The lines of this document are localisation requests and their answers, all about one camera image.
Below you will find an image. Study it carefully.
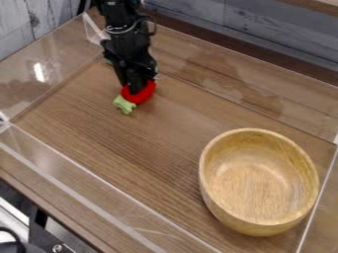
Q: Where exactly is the black cable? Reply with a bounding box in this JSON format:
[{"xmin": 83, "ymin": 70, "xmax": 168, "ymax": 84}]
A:
[{"xmin": 0, "ymin": 226, "xmax": 28, "ymax": 253}]

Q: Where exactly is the wooden bowl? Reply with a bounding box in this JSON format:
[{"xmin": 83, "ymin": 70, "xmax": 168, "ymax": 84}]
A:
[{"xmin": 198, "ymin": 127, "xmax": 319, "ymax": 236}]

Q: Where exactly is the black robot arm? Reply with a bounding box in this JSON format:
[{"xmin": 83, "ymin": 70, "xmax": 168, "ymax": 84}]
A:
[{"xmin": 94, "ymin": 0, "xmax": 159, "ymax": 95}]

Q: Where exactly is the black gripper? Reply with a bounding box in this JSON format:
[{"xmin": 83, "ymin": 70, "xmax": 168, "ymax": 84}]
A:
[{"xmin": 100, "ymin": 29, "xmax": 159, "ymax": 95}]

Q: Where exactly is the clear acrylic corner bracket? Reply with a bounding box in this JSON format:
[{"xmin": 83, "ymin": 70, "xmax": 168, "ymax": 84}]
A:
[{"xmin": 82, "ymin": 13, "xmax": 108, "ymax": 45}]

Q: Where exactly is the clear acrylic tray wall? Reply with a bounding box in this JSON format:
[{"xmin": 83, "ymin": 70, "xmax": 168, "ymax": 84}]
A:
[{"xmin": 0, "ymin": 119, "xmax": 220, "ymax": 253}]

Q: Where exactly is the red plush radish toy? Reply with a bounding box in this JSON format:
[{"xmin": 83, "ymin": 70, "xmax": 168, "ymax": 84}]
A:
[{"xmin": 114, "ymin": 80, "xmax": 158, "ymax": 115}]

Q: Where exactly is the black table clamp bracket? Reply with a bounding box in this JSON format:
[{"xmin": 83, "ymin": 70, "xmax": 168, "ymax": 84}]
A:
[{"xmin": 28, "ymin": 207, "xmax": 76, "ymax": 253}]

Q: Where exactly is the green rectangular block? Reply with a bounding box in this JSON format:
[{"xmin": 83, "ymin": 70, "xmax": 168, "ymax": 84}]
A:
[{"xmin": 104, "ymin": 57, "xmax": 114, "ymax": 65}]

